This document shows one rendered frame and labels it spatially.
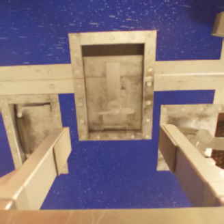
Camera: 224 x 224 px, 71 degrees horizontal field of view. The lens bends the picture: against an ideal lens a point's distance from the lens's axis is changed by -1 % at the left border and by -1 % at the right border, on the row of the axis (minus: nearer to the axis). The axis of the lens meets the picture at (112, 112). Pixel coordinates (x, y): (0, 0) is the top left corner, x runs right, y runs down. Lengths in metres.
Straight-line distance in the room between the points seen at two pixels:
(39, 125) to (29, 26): 0.16
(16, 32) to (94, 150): 0.22
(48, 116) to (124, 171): 0.17
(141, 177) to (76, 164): 0.12
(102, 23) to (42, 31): 0.09
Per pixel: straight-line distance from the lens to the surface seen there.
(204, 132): 0.29
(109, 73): 0.26
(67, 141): 0.16
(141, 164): 0.32
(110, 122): 0.29
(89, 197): 0.37
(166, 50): 0.27
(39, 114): 0.31
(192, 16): 0.28
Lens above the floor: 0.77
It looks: 1 degrees down
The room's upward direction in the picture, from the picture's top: 89 degrees clockwise
